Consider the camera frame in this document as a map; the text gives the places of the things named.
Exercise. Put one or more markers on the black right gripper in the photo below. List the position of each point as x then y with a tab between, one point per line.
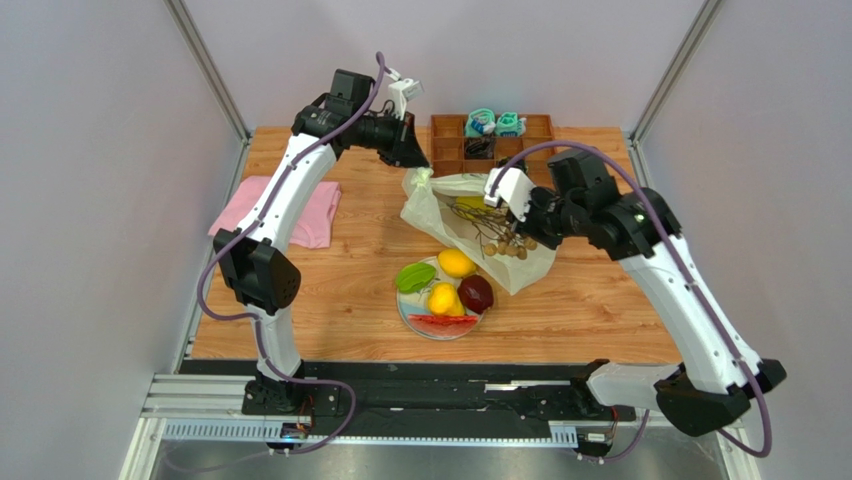
533	217

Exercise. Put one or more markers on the aluminium frame rail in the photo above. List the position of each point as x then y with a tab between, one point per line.
209	420

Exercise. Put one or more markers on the white blue ceramic plate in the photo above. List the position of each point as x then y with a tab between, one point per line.
416	303

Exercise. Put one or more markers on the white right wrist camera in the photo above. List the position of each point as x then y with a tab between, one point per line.
511	188

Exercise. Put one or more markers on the yellow fake mango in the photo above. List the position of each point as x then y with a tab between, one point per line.
456	263

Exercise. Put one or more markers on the pale green avocado plastic bag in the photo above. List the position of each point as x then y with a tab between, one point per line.
427	209

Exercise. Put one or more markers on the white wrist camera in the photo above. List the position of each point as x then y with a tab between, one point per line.
511	188
402	90

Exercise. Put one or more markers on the yellow fake lemon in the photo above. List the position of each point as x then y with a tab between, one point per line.
443	300

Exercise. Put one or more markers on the dark red fake apple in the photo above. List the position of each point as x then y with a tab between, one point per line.
476	294

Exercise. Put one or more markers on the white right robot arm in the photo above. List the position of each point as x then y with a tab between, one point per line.
719	377

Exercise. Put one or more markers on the teal rolled sock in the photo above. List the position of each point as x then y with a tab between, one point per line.
510	124
480	122

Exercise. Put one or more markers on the teal rolled sock left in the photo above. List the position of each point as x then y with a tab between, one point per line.
480	122

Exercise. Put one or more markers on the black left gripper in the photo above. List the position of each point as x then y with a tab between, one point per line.
406	152

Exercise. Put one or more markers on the pink folded t-shirt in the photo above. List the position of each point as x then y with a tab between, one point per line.
313	229

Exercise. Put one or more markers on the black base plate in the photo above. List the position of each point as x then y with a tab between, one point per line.
433	400

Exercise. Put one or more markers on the yellow fake banana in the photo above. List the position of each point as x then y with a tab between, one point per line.
472	203

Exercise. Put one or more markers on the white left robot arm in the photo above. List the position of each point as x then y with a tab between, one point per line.
251	256

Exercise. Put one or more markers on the teal rolled sock right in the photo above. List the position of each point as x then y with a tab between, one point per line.
510	124

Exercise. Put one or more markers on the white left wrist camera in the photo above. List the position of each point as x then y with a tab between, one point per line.
402	90

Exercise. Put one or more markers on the wooden compartment tray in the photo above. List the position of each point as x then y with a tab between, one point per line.
447	136

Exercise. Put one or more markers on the dark rolled sock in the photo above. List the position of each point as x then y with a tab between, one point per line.
479	148

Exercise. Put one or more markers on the brown fake nuts cluster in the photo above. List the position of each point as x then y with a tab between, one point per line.
494	232

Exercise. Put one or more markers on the red fake watermelon slice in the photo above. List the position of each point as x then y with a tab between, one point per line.
442	326

